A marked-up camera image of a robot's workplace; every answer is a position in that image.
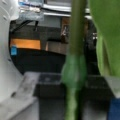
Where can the orange block left edge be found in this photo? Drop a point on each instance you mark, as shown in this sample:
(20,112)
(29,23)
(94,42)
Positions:
(26,43)

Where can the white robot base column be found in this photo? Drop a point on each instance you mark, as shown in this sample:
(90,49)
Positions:
(10,77)

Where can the red tulip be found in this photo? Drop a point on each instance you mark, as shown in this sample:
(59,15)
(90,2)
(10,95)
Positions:
(106,18)

